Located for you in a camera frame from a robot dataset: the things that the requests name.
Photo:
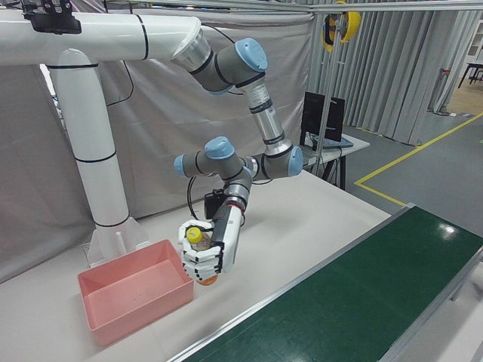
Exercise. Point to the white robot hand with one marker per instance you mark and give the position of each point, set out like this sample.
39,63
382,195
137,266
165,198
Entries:
226,241

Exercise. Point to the orange juice bottle yellow cap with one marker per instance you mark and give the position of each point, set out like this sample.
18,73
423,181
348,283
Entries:
194,234

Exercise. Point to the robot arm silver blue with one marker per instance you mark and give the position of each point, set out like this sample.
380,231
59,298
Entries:
264,109

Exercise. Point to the pink plastic basket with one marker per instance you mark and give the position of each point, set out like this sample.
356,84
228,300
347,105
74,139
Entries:
136,298

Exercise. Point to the grey backdrop cloth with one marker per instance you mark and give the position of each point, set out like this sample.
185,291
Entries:
158,143

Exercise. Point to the green conveyor belt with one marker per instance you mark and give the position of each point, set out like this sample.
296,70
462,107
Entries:
358,286

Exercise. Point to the grey laptop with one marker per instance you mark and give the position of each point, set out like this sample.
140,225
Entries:
336,143

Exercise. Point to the black monitor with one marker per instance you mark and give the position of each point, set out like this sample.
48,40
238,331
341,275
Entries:
313,117
336,120

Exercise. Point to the white robot torso stand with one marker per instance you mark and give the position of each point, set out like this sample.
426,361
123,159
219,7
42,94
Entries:
94,151

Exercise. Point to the grey side table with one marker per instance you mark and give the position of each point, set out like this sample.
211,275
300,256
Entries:
358,145

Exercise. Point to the grey pleated curtain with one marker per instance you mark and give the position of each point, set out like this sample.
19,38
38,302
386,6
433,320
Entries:
396,75

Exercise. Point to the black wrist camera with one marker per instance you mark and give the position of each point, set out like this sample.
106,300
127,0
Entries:
212,205

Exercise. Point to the aluminium frame post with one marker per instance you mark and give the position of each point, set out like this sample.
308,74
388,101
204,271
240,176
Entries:
320,94

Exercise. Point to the aluminium frame beam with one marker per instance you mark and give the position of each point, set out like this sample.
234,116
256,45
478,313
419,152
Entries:
302,4

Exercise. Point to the black head camera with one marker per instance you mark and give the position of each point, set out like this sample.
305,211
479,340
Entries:
53,19

